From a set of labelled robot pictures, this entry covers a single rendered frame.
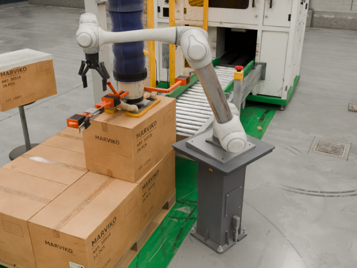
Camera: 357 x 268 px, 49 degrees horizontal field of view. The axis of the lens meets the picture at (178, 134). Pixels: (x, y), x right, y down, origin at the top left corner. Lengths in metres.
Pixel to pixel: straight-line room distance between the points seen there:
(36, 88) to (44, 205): 1.70
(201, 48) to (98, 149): 1.05
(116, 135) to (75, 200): 0.47
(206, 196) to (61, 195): 0.97
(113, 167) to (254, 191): 1.43
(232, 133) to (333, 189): 1.72
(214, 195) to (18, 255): 1.30
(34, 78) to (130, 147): 1.71
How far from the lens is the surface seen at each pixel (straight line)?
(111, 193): 2.55
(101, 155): 2.69
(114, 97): 2.54
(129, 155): 2.53
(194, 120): 3.58
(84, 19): 2.22
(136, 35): 2.17
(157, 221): 3.14
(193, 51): 2.03
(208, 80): 2.16
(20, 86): 3.89
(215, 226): 2.86
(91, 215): 2.39
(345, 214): 3.52
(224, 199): 2.71
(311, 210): 3.47
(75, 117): 2.26
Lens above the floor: 1.95
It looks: 25 degrees down
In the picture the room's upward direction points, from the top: straight up
